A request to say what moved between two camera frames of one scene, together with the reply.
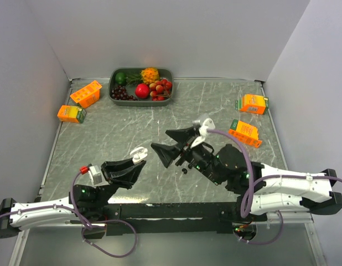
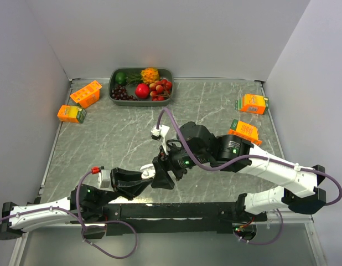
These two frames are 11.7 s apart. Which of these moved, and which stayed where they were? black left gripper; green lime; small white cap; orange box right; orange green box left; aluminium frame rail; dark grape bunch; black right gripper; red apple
Moved: black right gripper; small white cap; black left gripper
Stayed: green lime; orange green box left; orange box right; red apple; dark grape bunch; aluminium frame rail
